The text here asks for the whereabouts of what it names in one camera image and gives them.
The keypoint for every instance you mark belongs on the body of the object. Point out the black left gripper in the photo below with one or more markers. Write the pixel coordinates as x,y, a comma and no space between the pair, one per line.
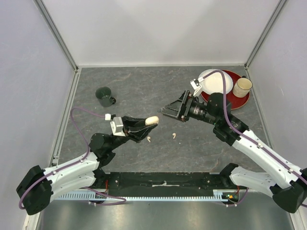
137,135

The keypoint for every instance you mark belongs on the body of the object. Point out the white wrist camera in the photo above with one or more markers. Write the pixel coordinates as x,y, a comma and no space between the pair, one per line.
116,124
196,85

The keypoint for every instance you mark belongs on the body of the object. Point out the beige earbud charging case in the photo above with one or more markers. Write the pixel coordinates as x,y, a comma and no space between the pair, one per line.
152,120

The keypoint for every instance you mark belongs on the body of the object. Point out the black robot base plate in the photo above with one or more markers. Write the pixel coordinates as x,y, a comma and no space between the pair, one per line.
162,184

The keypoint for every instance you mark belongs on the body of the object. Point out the dark green mug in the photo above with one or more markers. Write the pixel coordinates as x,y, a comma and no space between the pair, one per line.
104,96

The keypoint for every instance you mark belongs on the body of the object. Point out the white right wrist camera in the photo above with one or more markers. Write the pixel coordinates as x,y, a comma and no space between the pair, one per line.
196,85

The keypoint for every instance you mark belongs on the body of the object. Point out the white plate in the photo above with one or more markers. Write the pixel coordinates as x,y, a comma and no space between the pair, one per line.
214,83

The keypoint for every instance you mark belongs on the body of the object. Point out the red round tray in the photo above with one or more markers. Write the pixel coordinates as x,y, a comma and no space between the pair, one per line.
235,101

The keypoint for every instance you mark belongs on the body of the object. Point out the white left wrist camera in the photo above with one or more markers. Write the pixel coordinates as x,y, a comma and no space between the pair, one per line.
116,124

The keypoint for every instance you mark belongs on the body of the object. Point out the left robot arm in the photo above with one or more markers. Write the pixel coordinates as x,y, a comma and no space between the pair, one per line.
40,187

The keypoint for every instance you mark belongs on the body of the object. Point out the light blue cable duct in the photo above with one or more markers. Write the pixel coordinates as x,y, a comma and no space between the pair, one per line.
86,195

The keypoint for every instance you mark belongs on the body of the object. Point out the beige patterned cup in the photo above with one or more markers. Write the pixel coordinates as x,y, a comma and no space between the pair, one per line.
242,87

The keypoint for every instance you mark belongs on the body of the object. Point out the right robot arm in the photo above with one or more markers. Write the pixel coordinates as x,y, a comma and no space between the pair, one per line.
283,181

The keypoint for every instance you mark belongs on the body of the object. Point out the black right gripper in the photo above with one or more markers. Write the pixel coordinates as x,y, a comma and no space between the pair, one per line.
180,107

